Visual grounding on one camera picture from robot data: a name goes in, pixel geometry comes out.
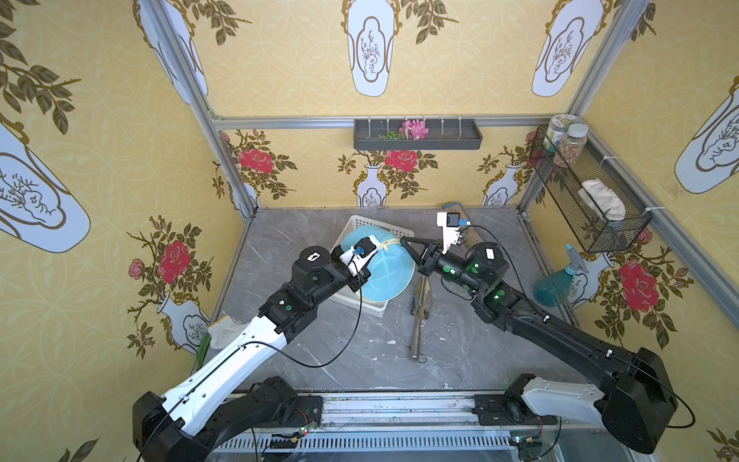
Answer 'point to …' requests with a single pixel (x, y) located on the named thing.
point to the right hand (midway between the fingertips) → (408, 236)
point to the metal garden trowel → (420, 308)
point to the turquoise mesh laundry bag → (393, 270)
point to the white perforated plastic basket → (352, 298)
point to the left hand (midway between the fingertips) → (361, 244)
